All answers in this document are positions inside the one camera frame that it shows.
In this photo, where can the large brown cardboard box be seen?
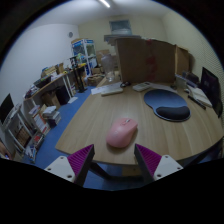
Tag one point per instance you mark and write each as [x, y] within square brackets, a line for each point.
[140, 61]

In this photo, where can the small cardboard floor box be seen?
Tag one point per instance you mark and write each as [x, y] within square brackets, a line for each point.
[95, 80]

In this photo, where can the black marker pen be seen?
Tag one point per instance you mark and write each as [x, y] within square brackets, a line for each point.
[196, 102]

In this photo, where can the blue mouse pad, black rest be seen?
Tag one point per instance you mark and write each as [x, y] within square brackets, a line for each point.
[163, 100]

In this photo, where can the stack of flat sheets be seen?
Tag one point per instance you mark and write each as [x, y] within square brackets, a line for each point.
[121, 37]

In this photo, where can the small black gadget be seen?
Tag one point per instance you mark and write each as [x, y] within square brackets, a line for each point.
[125, 84]

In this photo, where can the blue and white shelf unit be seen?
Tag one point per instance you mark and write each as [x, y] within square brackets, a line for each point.
[83, 55]

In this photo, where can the round wall clock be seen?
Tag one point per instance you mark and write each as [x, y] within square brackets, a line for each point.
[70, 34]

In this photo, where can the pink computer mouse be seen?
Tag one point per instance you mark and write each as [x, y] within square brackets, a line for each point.
[121, 133]

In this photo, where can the grey door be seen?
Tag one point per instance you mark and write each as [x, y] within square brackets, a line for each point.
[120, 27]

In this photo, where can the clear glass jar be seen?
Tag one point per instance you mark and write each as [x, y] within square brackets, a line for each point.
[108, 66]

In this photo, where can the white open book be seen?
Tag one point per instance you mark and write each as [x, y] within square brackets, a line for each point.
[201, 95]

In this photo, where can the open tall cardboard box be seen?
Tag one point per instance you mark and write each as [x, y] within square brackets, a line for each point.
[182, 60]

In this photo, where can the blue flat box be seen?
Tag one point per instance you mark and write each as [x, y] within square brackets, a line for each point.
[190, 78]

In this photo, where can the clear drinking glass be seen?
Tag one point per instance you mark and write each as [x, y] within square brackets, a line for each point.
[180, 83]

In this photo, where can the black computer tower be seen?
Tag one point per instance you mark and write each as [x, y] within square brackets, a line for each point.
[62, 95]

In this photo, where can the black monitor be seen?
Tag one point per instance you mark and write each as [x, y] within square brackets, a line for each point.
[6, 108]

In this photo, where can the white remote control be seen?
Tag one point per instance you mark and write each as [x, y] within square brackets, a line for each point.
[141, 86]

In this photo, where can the black floor stand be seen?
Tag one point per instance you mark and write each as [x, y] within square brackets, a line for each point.
[80, 78]

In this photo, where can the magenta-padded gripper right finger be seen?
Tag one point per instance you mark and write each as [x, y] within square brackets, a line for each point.
[149, 159]

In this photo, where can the black office chair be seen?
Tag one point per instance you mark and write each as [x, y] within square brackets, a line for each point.
[210, 86]

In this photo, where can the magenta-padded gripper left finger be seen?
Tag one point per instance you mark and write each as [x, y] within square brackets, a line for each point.
[79, 160]

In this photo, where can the ceiling tube light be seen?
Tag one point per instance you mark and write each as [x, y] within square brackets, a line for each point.
[104, 3]

